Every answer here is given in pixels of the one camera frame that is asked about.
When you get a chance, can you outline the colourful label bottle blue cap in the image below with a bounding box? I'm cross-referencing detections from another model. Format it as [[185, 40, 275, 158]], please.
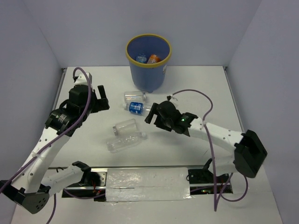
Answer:
[[135, 54, 147, 63]]

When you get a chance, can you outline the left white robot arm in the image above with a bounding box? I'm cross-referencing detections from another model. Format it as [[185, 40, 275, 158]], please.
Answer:
[[0, 71, 109, 214]]

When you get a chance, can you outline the short clear wide bottle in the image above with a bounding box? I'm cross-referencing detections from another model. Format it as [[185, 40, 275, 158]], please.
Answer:
[[113, 119, 138, 136]]

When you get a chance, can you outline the blue bin with yellow rim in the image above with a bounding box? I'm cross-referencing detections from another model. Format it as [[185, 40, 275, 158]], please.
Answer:
[[125, 34, 172, 92]]

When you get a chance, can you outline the orange label long bottle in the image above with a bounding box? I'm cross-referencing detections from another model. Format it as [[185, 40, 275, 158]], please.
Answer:
[[147, 54, 161, 64]]

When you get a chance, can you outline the clear crushed bottle white cap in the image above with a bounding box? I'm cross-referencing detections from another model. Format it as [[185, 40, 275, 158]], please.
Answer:
[[107, 132, 147, 153]]

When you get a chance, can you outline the clear bottle near bin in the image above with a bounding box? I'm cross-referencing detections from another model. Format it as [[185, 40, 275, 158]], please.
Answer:
[[124, 91, 146, 103]]

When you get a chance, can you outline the black metal base rail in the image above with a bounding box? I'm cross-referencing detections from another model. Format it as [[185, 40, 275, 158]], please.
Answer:
[[51, 165, 234, 199]]

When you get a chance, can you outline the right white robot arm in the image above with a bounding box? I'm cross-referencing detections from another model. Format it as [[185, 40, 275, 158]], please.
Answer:
[[145, 101, 267, 182]]

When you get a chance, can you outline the blue label clear bottle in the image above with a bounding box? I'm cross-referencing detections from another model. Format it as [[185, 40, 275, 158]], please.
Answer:
[[122, 102, 152, 116]]

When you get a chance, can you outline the silver foil sheet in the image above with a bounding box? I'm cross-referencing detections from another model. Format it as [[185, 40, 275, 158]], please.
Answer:
[[106, 168, 191, 202]]

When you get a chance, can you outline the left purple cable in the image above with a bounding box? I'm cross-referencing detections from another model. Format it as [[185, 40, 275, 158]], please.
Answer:
[[0, 67, 108, 224]]

